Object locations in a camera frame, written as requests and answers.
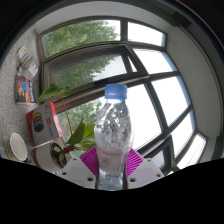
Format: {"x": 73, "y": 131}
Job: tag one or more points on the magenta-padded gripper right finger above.
{"x": 146, "y": 171}

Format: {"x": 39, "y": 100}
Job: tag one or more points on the clear plastic packet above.
{"x": 28, "y": 61}

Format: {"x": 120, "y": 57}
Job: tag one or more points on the dark-framed window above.
{"x": 133, "y": 77}

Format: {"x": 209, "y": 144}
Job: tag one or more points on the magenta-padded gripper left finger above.
{"x": 78, "y": 171}

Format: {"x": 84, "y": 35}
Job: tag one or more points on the flowering plant in white pot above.
{"x": 43, "y": 156}

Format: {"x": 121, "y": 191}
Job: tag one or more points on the black colourful-print booklet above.
{"x": 26, "y": 89}

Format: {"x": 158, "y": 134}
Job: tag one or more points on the cream mug with black lettering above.
{"x": 17, "y": 146}

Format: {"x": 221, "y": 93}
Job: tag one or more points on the clear blue-capped water bottle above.
{"x": 113, "y": 133}

